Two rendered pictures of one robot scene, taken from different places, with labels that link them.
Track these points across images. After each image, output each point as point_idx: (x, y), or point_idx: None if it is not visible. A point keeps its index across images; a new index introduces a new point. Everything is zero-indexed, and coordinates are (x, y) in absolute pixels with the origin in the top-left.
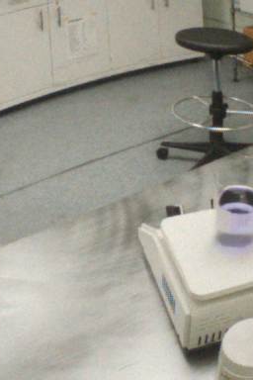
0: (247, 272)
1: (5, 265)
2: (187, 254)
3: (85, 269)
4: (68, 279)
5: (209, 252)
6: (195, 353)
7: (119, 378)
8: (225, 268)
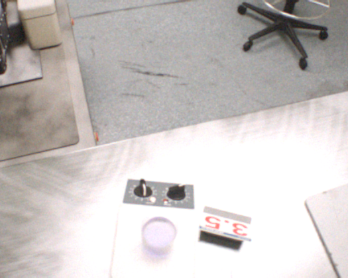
0: (150, 275)
1: (37, 177)
2: (122, 243)
3: (85, 196)
4: (71, 202)
5: (135, 247)
6: None
7: None
8: (138, 265)
